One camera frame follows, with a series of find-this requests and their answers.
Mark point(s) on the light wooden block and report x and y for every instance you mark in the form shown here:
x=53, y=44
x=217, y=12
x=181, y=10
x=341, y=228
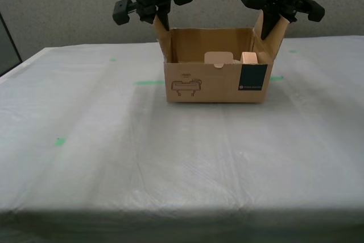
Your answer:
x=249, y=57

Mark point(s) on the brown cardboard box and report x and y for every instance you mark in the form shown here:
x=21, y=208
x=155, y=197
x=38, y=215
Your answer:
x=216, y=86

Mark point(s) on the green tape strip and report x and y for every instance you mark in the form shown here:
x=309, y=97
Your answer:
x=276, y=78
x=148, y=82

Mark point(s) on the dark gray partition panel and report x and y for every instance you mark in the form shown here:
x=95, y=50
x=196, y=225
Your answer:
x=7, y=49

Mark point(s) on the translucent plastic table cover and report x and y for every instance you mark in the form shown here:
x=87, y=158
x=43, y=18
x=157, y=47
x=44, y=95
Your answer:
x=170, y=154

